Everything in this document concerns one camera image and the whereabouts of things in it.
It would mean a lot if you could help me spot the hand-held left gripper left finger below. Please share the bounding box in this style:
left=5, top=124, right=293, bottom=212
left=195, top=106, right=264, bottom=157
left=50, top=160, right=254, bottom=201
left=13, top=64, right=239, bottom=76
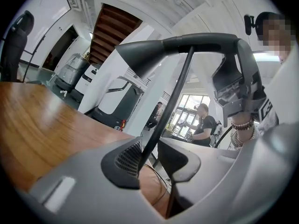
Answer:
left=28, top=136, right=169, bottom=224

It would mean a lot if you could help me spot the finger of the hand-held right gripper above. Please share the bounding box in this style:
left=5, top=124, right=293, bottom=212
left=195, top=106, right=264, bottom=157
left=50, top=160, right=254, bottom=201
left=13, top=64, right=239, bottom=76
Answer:
left=233, top=37, right=260, bottom=98
left=211, top=52, right=243, bottom=96

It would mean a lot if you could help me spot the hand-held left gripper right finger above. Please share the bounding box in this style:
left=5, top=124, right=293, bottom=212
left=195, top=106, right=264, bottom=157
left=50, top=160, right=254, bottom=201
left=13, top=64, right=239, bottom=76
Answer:
left=157, top=122, right=292, bottom=224

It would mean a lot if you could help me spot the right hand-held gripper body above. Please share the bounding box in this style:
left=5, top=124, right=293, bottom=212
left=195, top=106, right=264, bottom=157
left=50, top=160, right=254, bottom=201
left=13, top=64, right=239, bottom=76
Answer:
left=214, top=83, right=274, bottom=128

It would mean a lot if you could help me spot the black desk lamp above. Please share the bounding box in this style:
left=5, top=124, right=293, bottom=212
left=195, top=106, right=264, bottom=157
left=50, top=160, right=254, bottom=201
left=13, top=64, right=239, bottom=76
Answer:
left=115, top=33, right=241, bottom=219

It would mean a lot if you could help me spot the person's right forearm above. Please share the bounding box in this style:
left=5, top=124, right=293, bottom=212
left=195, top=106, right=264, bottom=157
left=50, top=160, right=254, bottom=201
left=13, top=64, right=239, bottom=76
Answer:
left=230, top=111, right=280, bottom=152

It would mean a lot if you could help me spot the person's striped shirt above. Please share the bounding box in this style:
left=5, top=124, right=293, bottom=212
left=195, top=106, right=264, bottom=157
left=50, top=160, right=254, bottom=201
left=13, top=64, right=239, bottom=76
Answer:
left=256, top=48, right=299, bottom=135

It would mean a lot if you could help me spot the person's head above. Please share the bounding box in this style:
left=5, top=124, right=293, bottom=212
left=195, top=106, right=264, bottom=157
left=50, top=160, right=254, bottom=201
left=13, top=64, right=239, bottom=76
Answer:
left=256, top=11, right=293, bottom=58

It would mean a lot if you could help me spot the bright glass window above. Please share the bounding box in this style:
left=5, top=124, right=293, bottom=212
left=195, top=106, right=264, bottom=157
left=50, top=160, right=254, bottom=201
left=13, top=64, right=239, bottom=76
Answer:
left=171, top=94, right=211, bottom=137

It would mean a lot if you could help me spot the white and black delivery robot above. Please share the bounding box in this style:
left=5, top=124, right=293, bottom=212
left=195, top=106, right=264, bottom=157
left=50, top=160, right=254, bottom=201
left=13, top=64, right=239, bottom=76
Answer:
left=92, top=76, right=145, bottom=128

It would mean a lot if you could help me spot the white cabinet robot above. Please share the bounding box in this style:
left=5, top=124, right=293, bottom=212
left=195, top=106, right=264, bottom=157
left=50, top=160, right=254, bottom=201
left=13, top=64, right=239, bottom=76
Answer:
left=74, top=63, right=101, bottom=96

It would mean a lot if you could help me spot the grey cleaning robot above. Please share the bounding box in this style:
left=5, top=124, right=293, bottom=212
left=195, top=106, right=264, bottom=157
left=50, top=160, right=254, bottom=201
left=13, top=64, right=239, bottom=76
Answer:
left=54, top=52, right=91, bottom=93

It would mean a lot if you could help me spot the wooden staircase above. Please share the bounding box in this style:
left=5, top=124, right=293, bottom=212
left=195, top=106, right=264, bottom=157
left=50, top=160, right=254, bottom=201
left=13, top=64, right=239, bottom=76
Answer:
left=89, top=3, right=143, bottom=65

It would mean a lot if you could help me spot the black office chair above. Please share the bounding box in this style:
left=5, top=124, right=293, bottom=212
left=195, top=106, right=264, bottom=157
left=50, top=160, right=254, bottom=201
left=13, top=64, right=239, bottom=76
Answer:
left=0, top=10, right=35, bottom=83

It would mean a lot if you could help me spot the whiteboard on black stand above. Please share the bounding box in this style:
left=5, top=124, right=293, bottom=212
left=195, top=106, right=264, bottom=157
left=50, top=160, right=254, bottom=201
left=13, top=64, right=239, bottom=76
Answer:
left=14, top=0, right=72, bottom=83

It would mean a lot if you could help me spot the brown beaded bracelet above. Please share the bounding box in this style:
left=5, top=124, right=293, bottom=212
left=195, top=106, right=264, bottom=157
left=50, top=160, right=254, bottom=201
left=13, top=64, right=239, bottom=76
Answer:
left=230, top=120, right=255, bottom=132

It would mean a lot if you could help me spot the black head-mounted camera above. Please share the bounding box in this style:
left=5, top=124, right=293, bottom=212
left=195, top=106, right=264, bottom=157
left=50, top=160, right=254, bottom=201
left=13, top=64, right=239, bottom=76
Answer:
left=244, top=14, right=258, bottom=36

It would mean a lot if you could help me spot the black lamp power cord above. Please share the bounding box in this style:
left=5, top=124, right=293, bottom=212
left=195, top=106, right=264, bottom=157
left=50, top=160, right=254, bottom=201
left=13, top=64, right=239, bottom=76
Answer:
left=144, top=164, right=169, bottom=202

